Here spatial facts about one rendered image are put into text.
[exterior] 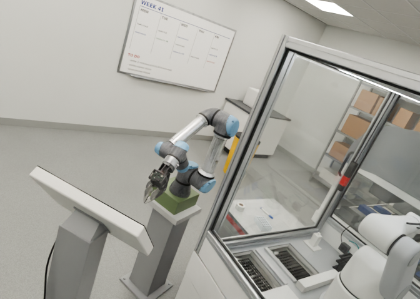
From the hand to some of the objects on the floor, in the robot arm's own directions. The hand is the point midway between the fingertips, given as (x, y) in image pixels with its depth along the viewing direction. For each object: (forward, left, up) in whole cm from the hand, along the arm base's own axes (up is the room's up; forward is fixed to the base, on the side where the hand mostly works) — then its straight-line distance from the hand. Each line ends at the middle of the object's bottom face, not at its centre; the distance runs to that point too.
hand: (145, 201), depth 143 cm
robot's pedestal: (-22, +59, -109) cm, 126 cm away
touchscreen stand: (-4, -21, -110) cm, 112 cm away
